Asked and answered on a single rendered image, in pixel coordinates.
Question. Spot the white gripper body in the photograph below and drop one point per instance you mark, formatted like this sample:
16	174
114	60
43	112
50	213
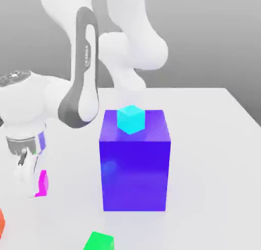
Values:
28	172

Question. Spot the small magenta cube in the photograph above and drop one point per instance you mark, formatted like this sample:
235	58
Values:
43	182

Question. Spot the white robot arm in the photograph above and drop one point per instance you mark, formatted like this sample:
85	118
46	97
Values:
130	50

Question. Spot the small orange cube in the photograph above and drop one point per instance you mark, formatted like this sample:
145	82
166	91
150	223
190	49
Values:
1	223

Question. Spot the small green cube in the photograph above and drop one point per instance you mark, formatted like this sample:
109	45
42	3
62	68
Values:
98	241

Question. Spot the small cyan cube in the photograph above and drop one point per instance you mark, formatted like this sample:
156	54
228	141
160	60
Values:
131	119

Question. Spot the large blue box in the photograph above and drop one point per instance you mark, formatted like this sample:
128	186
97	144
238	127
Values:
134	172

